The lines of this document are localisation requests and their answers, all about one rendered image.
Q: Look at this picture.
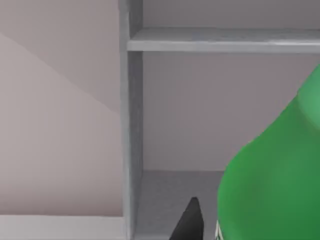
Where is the green bottle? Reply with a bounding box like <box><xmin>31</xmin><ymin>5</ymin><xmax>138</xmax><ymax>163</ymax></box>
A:
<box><xmin>214</xmin><ymin>63</ymin><xmax>320</xmax><ymax>240</ymax></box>

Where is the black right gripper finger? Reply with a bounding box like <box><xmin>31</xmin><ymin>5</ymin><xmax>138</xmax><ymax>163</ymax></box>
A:
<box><xmin>168</xmin><ymin>196</ymin><xmax>205</xmax><ymax>240</ymax></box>

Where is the grey open shelf cabinet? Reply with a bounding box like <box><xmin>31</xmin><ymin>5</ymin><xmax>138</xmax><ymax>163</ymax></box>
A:
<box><xmin>117</xmin><ymin>0</ymin><xmax>320</xmax><ymax>240</ymax></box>

